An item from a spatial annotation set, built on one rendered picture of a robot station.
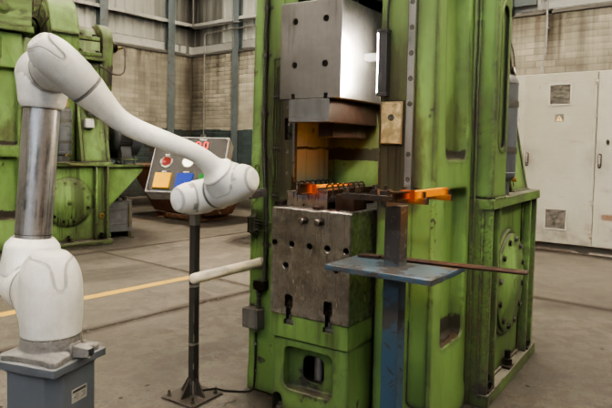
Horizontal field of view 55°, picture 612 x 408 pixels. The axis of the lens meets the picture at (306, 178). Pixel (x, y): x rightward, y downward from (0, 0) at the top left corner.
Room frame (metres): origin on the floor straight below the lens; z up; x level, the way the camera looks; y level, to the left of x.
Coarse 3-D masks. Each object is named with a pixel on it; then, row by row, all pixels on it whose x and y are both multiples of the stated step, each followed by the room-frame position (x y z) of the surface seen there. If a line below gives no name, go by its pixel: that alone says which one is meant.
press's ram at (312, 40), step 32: (320, 0) 2.43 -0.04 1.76; (288, 32) 2.51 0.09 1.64; (320, 32) 2.43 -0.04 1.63; (352, 32) 2.44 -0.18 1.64; (288, 64) 2.51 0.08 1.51; (320, 64) 2.43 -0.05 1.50; (352, 64) 2.45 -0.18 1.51; (288, 96) 2.51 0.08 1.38; (320, 96) 2.42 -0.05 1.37; (352, 96) 2.46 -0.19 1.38
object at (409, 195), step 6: (390, 192) 1.77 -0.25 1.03; (396, 192) 1.76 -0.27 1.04; (402, 192) 1.78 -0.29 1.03; (408, 192) 1.82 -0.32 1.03; (414, 192) 1.83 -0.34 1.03; (420, 192) 1.89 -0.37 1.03; (426, 192) 1.93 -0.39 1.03; (432, 192) 1.97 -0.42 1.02; (438, 192) 2.01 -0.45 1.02; (444, 192) 2.06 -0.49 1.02; (396, 198) 1.77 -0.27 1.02; (402, 198) 1.80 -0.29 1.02; (408, 198) 1.83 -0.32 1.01; (414, 198) 1.86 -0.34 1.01
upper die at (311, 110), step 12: (300, 108) 2.48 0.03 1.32; (312, 108) 2.44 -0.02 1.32; (324, 108) 2.41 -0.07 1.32; (336, 108) 2.45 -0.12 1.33; (348, 108) 2.53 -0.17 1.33; (360, 108) 2.62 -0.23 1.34; (372, 108) 2.72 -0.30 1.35; (300, 120) 2.48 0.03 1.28; (312, 120) 2.44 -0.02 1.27; (324, 120) 2.41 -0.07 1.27; (336, 120) 2.45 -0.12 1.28; (348, 120) 2.53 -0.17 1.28; (360, 120) 2.62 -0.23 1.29; (372, 120) 2.72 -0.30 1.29
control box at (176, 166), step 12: (216, 144) 2.64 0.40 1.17; (228, 144) 2.64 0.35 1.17; (156, 156) 2.65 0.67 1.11; (168, 156) 2.64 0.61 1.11; (228, 156) 2.63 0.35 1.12; (156, 168) 2.61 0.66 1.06; (168, 168) 2.61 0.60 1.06; (180, 168) 2.60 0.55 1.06; (192, 168) 2.59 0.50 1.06; (156, 192) 2.56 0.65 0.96; (168, 192) 2.55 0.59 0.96
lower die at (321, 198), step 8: (360, 184) 2.73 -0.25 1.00; (288, 192) 2.51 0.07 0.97; (296, 192) 2.48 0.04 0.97; (320, 192) 2.42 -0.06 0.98; (328, 192) 2.40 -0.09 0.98; (336, 192) 2.46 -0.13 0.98; (352, 192) 2.58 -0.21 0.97; (288, 200) 2.50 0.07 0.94; (296, 200) 2.48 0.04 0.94; (304, 200) 2.46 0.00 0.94; (312, 200) 2.44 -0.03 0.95; (320, 200) 2.42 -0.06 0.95; (328, 200) 2.41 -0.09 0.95; (368, 200) 2.70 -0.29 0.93; (328, 208) 2.41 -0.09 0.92
